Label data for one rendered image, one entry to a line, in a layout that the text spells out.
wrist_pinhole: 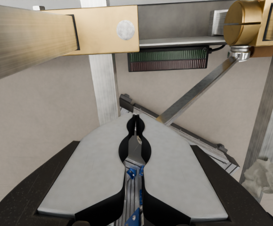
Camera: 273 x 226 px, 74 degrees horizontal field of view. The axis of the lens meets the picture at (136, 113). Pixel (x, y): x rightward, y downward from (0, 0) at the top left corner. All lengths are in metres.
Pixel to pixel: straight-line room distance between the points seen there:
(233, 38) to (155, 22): 0.18
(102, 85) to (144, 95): 0.92
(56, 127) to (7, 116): 0.33
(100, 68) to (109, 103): 0.05
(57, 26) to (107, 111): 0.13
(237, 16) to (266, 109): 0.14
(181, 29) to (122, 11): 0.20
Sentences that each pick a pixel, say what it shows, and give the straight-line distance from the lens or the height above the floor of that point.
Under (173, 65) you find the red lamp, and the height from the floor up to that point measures 0.70.
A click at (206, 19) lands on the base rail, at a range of 0.42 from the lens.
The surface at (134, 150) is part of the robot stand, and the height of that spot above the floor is 0.21.
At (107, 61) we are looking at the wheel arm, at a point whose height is 0.86.
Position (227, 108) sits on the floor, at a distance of 1.34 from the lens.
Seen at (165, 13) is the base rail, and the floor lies 0.70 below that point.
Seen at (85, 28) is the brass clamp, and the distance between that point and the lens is 0.24.
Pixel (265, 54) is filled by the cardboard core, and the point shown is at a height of 0.07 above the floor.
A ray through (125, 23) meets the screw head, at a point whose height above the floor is 0.88.
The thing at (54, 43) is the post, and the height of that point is 0.93.
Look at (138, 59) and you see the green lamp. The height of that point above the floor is 0.70.
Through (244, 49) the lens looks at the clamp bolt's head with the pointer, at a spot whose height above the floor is 0.86.
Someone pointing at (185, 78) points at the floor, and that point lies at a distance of 1.17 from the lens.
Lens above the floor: 1.09
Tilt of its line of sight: 64 degrees down
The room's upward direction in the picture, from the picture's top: 180 degrees counter-clockwise
